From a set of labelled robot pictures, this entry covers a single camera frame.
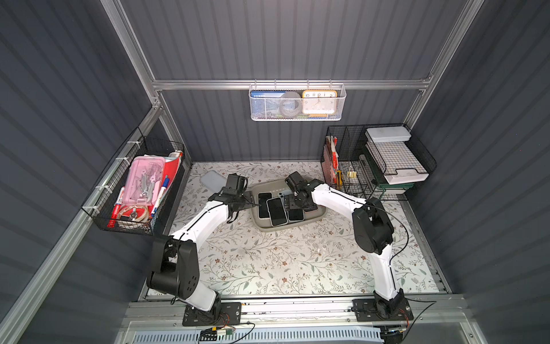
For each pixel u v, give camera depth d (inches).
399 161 36.9
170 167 30.2
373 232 21.6
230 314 29.1
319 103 34.8
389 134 40.1
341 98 33.1
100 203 23.9
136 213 26.1
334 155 43.9
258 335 27.8
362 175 45.5
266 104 33.2
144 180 28.4
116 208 25.6
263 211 38.9
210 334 28.5
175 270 17.0
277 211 39.0
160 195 26.7
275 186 41.4
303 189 28.4
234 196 26.7
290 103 35.7
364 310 29.0
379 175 37.9
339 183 43.0
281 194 41.3
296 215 36.8
